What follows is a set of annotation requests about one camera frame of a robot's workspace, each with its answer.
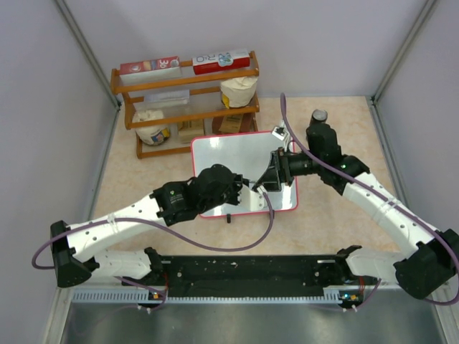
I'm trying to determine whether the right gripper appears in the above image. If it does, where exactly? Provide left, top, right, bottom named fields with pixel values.
left=256, top=147, right=323, bottom=192

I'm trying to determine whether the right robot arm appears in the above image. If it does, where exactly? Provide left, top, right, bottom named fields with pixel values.
left=255, top=123, right=458, bottom=300

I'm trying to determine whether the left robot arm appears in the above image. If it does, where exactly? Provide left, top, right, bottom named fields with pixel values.
left=51, top=164, right=249, bottom=288

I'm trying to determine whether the pink framed whiteboard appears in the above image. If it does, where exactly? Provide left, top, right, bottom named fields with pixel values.
left=191, top=131, right=298, bottom=218

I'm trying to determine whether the brown cardboard box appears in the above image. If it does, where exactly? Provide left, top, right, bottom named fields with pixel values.
left=212, top=113, right=255, bottom=135

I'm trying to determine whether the small tan box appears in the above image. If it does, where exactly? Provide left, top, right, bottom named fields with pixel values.
left=177, top=120, right=205, bottom=144

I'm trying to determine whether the black drink can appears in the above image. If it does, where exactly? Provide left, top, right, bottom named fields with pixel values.
left=310, top=109, right=328, bottom=125

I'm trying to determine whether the white bag middle shelf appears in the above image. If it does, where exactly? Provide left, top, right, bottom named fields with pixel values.
left=220, top=76, right=258, bottom=109

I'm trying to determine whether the white bag shelf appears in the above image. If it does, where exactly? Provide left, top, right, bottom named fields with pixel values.
left=220, top=76, right=258, bottom=109
left=133, top=109, right=171, bottom=146

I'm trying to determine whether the white bag bottom shelf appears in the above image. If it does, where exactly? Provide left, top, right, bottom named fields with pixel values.
left=133, top=109, right=171, bottom=146

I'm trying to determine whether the wooden three-tier shelf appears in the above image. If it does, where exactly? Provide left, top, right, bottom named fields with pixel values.
left=110, top=52, right=260, bottom=159

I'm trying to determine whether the clear plastic container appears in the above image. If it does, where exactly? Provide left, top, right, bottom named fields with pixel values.
left=143, top=90, right=190, bottom=110

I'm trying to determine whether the red white box right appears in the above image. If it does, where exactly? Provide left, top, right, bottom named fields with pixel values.
left=192, top=49, right=250, bottom=75

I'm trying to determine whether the red toothpaste box left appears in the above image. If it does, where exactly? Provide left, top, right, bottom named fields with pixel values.
left=119, top=56, right=182, bottom=85

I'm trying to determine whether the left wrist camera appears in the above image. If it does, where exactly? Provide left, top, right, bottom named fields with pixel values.
left=239, top=185, right=269, bottom=213

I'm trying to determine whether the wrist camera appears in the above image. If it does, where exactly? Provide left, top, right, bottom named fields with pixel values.
left=239, top=185, right=269, bottom=213
left=271, top=126, right=290, bottom=143

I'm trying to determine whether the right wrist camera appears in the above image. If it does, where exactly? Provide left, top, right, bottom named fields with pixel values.
left=271, top=126, right=290, bottom=143

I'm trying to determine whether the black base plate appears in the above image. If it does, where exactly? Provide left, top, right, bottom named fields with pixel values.
left=137, top=255, right=372, bottom=297

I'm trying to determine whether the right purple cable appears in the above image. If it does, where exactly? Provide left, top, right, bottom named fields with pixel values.
left=279, top=92, right=459, bottom=313

